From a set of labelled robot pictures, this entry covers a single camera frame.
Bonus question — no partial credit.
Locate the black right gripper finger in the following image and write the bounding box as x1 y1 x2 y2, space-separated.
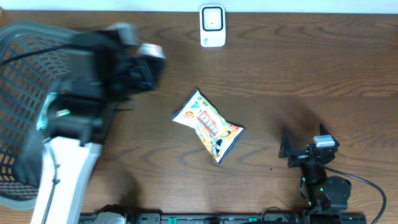
279 128 293 159
320 123 340 147

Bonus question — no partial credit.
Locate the yellow snack bag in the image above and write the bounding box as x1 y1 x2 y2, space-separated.
172 89 246 164

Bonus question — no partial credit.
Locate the pale green wipes pack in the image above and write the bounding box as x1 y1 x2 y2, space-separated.
36 92 58 130

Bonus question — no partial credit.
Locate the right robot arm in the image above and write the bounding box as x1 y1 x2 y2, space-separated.
279 124 352 224

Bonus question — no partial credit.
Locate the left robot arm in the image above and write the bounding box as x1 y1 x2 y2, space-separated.
32 44 165 223

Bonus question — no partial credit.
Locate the white barcode scanner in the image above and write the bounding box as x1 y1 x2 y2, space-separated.
199 5 226 47

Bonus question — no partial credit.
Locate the grey plastic shopping basket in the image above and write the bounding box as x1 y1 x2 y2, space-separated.
0 20 116 211

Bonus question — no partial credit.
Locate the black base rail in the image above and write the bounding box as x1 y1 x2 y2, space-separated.
78 212 366 224

